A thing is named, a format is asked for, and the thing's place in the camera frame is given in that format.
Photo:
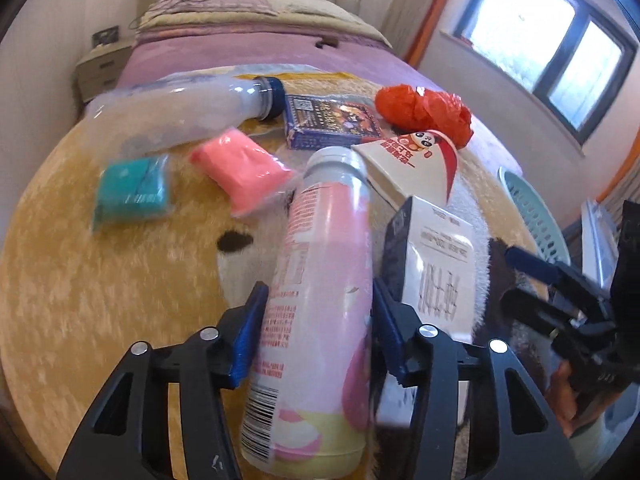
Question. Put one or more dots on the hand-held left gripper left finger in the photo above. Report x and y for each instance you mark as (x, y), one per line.
(247, 335)

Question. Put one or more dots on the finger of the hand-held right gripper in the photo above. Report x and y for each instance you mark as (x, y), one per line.
(545, 272)
(540, 312)

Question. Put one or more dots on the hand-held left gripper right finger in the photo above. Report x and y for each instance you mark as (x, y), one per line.
(390, 330)

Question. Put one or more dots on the light green plastic basket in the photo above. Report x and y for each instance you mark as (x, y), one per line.
(535, 215)

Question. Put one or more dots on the pink drink bottle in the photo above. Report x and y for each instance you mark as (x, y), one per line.
(320, 285)

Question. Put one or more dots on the white box with dark side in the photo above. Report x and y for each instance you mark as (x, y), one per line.
(440, 260)

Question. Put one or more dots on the pink packet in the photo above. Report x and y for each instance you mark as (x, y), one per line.
(240, 167)

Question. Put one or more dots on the teal packet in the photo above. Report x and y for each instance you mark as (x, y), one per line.
(132, 192)

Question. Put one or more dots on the red plastic bag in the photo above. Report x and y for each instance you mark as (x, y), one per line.
(425, 110)

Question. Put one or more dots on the blue printed box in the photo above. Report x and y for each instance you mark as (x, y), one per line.
(330, 120)

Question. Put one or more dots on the clear plastic bottle blue cap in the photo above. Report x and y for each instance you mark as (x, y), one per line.
(200, 110)

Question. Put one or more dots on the person's right hand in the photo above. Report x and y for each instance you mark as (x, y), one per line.
(565, 395)

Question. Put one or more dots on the printed bear blanket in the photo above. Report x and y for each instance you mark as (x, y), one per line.
(100, 285)

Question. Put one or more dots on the dark framed window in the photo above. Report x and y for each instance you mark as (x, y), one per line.
(540, 35)

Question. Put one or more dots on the orange curtain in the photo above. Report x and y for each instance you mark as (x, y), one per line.
(430, 15)

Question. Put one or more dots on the bed with purple cover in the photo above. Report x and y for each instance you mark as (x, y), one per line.
(225, 52)

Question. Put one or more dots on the dark brown object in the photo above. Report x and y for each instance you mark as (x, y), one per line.
(326, 43)

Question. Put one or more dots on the beige curtain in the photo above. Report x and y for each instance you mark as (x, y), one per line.
(407, 5)

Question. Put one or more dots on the beige nightstand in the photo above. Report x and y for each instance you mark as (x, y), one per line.
(102, 70)

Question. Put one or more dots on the beige folded quilt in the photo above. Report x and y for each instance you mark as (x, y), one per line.
(250, 25)

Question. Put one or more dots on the purple pillow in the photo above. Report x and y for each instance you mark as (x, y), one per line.
(225, 2)

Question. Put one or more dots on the white dotted pillow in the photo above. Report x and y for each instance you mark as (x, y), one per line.
(310, 5)

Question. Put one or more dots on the small photo frame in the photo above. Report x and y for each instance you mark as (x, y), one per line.
(106, 36)

